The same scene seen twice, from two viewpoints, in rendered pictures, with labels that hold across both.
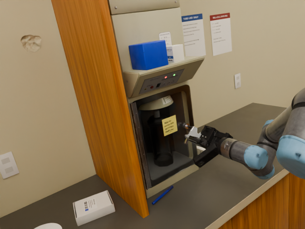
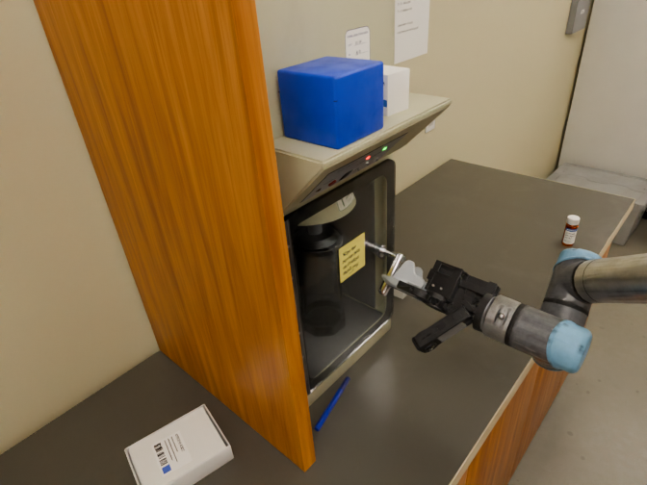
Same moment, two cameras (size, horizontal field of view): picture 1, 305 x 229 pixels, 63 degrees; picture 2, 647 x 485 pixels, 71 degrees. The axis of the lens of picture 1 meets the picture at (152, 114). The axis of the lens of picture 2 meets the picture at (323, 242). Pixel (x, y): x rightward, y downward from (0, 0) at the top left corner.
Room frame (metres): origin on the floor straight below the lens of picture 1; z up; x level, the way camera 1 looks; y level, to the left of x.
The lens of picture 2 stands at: (0.35, 0.15, 1.72)
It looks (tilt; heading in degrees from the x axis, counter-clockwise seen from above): 32 degrees down; 346
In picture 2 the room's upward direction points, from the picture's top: 5 degrees counter-clockwise
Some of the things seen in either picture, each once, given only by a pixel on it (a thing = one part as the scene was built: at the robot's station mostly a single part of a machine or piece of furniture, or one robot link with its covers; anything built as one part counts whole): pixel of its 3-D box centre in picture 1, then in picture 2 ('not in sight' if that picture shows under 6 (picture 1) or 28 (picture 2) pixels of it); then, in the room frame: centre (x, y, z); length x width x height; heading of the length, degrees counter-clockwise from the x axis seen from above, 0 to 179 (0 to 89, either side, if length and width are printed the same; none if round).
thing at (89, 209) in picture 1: (93, 206); (179, 453); (0.93, 0.32, 0.96); 0.16 x 0.12 x 0.04; 110
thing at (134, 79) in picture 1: (167, 76); (366, 150); (0.98, -0.08, 1.46); 0.32 x 0.11 x 0.10; 122
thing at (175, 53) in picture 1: (174, 53); (385, 89); (1.01, -0.13, 1.54); 0.05 x 0.05 x 0.06; 26
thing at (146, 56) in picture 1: (148, 55); (332, 100); (0.94, -0.02, 1.56); 0.10 x 0.10 x 0.09; 32
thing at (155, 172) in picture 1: (168, 135); (348, 279); (1.03, -0.06, 1.19); 0.30 x 0.01 x 0.40; 122
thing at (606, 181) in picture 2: not in sight; (594, 203); (2.53, -2.31, 0.17); 0.60 x 0.42 x 0.33; 30
